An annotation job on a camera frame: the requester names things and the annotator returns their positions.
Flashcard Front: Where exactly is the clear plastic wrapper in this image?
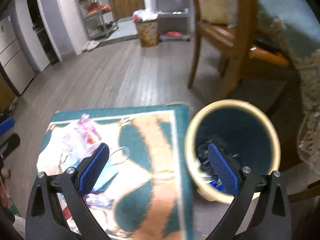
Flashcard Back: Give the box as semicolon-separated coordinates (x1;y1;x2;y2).
75;114;102;153

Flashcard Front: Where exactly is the grey metal shelf left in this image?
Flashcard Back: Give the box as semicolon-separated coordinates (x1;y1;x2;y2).
76;0;118;40

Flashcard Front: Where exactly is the grey metal shelf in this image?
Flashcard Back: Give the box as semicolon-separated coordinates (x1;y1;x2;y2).
155;0;191;42
76;0;118;40

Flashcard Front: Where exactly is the yellow rimmed teal waste bin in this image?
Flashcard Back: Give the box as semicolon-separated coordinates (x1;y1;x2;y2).
184;99;281;204

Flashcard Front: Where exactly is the grey metal shelf right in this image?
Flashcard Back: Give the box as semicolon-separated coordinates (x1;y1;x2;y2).
155;0;191;42

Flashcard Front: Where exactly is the wooden kitchen cabinet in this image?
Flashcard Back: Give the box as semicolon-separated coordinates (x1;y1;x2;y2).
111;0;145;20

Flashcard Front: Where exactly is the wooden dining chair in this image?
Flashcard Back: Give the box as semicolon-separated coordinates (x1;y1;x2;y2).
188;0;298;100

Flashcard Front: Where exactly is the white slippers pair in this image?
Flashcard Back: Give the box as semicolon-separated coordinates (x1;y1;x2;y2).
82;40;100;52

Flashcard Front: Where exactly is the purple snack wrapper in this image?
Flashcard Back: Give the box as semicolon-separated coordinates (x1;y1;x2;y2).
83;193;114;209

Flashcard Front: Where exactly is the sunflower pattern trash can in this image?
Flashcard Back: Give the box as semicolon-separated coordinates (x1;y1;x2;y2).
135;20;159;48

